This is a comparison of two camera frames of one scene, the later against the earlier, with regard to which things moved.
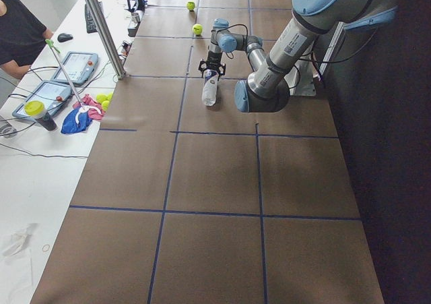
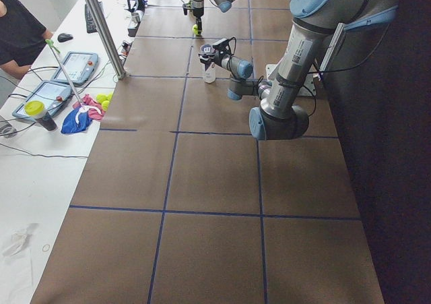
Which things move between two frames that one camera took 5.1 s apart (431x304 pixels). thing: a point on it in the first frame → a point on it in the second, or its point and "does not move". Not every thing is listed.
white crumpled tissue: (19, 239) does not move
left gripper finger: (203, 66) → (205, 57)
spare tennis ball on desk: (101, 98) does not move
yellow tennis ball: (197, 29) does not move
